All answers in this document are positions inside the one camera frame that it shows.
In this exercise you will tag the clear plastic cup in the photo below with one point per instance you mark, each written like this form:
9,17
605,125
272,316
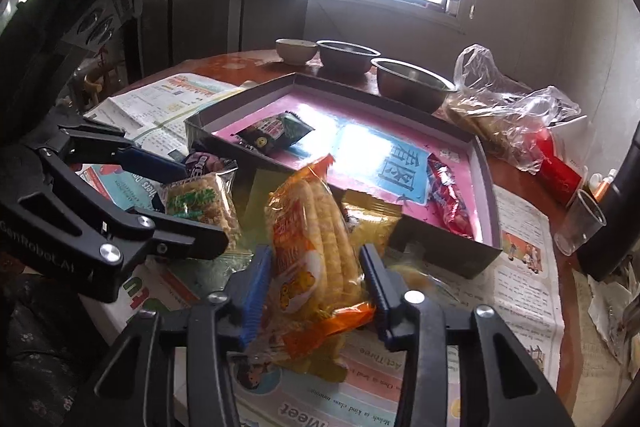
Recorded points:
577,227

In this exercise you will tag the red snack packet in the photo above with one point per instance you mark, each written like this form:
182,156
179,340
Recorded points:
450,202

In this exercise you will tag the clear plastic bag with bread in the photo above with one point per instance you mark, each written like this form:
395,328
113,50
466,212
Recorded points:
495,117

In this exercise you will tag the orange corn snack packet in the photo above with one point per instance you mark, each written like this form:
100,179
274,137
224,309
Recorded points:
310,257

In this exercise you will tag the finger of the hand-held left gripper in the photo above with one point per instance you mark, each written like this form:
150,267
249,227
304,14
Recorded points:
150,163
175,238

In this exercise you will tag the steel bowl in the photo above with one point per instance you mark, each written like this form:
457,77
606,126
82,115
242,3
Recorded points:
347,57
412,84

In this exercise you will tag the beige ceramic bowl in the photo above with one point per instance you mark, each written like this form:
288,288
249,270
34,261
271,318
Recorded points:
295,51

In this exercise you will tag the small white bottle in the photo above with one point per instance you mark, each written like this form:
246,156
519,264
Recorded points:
452,4

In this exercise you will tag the crumpled white paper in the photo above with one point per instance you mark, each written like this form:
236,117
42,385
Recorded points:
610,307

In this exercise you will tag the black green snack packet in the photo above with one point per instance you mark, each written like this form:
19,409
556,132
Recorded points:
272,132

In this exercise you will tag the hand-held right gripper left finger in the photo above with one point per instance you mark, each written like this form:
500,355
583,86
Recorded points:
256,292

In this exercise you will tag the red carton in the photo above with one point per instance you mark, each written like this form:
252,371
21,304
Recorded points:
555,167

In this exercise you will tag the person's dark floral clothing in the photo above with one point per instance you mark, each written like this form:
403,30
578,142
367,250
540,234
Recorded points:
35,357

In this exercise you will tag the light green cake packet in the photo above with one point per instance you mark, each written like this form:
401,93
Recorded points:
250,212

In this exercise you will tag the grey cardboard box pink inside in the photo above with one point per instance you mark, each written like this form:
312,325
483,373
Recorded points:
380,132

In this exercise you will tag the orange medicine bottle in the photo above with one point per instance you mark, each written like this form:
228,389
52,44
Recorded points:
601,187

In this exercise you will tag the yellow snack packet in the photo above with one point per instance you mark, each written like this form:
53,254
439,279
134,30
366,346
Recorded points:
372,219

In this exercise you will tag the dark purple snack packet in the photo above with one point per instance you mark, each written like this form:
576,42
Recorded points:
202,163

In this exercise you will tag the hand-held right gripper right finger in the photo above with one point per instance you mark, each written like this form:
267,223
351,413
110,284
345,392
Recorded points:
376,292

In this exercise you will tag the colourful printed newspaper sheet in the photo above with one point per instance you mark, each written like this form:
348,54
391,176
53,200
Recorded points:
165,107
520,267

